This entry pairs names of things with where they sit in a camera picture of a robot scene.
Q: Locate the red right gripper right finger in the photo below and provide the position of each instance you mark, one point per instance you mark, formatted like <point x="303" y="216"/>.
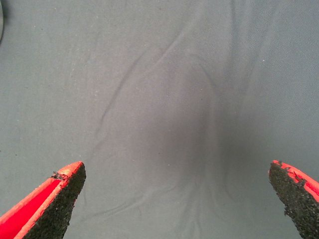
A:
<point x="294" y="199"/>

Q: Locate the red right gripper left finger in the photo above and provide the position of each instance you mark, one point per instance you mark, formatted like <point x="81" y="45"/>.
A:
<point x="49" y="211"/>

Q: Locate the dark grey table cloth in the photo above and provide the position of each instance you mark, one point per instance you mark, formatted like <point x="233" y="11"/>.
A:
<point x="159" y="74"/>

